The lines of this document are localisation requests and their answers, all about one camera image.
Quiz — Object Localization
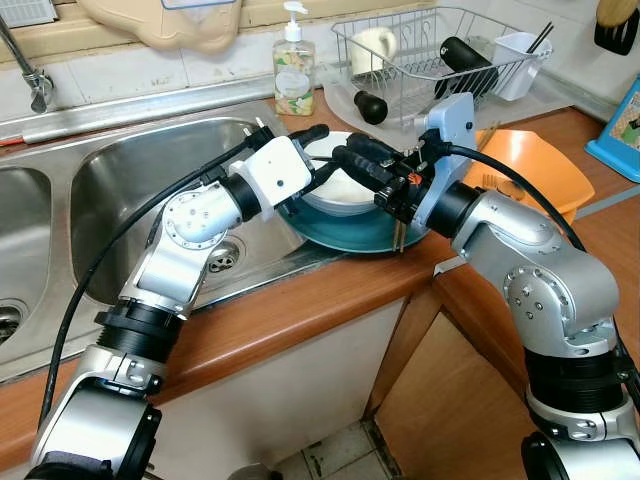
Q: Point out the white cutlery holder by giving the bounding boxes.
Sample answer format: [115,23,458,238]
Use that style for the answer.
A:
[493,32,547,101]

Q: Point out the black chopsticks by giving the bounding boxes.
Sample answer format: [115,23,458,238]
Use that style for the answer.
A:
[527,22,554,54]

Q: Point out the translucent drain tray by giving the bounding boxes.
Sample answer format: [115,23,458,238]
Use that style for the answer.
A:
[320,58,593,137]

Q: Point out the clear soap pump bottle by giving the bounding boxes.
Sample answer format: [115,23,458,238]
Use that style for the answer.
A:
[273,2,318,117]

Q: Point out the blue box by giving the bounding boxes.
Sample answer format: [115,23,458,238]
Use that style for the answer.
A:
[585,78,640,184]

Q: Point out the white counter cabinet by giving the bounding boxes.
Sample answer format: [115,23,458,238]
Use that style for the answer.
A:
[150,295,416,480]

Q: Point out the black flask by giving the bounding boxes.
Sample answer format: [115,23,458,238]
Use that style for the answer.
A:
[440,37,502,103]

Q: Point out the black brush wooden handle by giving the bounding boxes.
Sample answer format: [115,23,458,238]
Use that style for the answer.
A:
[593,0,640,57]

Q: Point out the small black cup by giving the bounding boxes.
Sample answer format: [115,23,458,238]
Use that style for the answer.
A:
[353,90,390,126]

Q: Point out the wooden cabinet door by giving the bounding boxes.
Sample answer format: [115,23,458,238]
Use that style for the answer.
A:
[365,285,571,480]

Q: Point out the wire dish rack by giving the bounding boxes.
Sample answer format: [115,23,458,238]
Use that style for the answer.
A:
[330,7,554,129]

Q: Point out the cream mug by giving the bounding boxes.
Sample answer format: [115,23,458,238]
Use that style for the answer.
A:
[350,27,399,77]

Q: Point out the beige plastic basin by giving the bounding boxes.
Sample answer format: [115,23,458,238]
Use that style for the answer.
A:
[75,0,246,53]

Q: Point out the wooden chopstick pair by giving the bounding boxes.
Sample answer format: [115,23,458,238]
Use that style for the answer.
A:
[470,122,502,152]

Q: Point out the steel sink drain strainer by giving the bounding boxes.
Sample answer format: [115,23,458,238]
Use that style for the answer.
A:
[204,238,244,274]
[0,300,24,347]

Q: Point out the chrome faucet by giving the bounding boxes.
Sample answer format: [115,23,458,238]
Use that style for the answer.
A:
[0,18,57,114]

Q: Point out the teal round plate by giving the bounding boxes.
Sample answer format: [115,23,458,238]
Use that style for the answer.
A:
[280,190,433,254]

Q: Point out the wooden fork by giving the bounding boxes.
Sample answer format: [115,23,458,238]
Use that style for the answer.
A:
[479,173,504,198]

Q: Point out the white window vent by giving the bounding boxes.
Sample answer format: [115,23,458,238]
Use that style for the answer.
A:
[0,0,58,26]

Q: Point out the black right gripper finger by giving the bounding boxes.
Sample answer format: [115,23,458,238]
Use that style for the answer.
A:
[335,135,406,166]
[347,165,393,197]

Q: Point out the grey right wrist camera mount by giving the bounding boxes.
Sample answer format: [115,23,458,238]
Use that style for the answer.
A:
[413,92,477,229]

